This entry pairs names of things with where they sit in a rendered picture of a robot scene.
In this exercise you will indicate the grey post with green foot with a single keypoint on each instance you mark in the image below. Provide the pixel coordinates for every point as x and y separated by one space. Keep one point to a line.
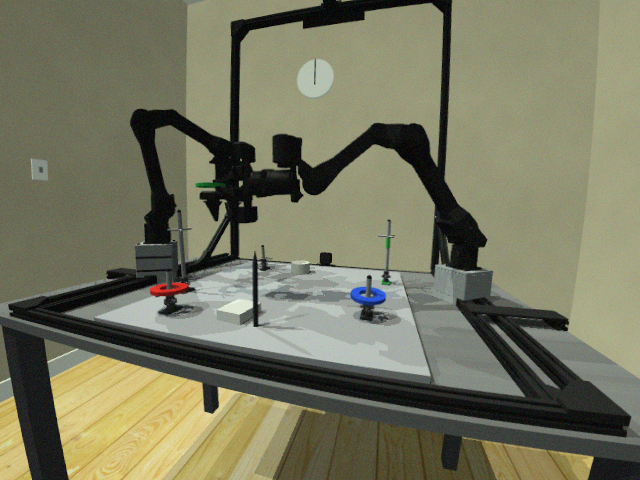
386 272

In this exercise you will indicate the pale cream short cylinder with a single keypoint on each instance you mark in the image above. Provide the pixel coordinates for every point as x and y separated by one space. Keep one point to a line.
300 267

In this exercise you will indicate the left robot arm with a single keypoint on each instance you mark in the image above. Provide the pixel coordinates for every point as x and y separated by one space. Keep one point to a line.
413 146

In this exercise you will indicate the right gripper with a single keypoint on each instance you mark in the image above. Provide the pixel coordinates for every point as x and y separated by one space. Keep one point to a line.
215 197

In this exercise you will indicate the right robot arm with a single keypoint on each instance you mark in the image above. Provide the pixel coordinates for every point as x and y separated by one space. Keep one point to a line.
143 124

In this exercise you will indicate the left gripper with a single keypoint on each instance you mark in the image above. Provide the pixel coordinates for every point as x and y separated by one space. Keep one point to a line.
255 183

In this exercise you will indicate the blue ring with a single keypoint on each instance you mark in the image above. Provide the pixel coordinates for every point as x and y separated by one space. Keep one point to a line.
356 296

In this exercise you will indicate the red ring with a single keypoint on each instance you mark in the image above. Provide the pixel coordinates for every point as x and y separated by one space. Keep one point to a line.
177 288

